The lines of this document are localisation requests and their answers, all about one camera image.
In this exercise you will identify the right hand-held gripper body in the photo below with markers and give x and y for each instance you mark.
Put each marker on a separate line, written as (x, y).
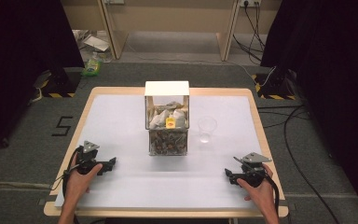
(252, 171)

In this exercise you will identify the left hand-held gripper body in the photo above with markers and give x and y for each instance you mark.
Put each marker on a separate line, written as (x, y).
(87, 157)

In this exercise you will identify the person's left hand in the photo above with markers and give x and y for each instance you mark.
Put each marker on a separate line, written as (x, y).
(79, 180)

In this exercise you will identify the person's right hand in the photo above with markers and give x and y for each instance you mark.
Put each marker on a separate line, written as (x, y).
(261, 194)

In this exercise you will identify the white table mat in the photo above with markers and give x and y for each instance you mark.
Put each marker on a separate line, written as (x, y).
(136, 174)

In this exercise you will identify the wooden table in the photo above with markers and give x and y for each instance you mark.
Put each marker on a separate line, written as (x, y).
(84, 115)

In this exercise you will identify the clear plastic cup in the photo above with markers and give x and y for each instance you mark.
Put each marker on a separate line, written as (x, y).
(206, 128)

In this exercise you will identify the clear box with white lid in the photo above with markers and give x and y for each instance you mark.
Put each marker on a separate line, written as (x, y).
(167, 124)

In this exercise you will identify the pile of white tea bags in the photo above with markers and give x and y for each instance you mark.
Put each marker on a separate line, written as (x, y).
(163, 118)

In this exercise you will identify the tea bag with yellow tag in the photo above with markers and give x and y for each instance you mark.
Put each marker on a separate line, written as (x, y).
(170, 122)

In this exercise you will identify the black base with hazard stripes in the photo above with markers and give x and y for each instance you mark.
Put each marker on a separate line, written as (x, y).
(60, 84)
(275, 87)

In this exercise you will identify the green plastic bottle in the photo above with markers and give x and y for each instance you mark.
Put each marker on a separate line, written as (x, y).
(91, 67)

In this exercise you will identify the crumpled papers and plastic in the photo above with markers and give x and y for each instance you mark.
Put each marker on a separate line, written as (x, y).
(94, 43)

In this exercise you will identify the black curtain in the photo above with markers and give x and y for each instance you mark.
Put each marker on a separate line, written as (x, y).
(15, 62)
(332, 77)

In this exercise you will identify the light wooden desk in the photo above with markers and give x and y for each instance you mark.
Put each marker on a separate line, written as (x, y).
(171, 15)

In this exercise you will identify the white wall socket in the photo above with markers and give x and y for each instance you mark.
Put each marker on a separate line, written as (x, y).
(250, 2)
(114, 1)

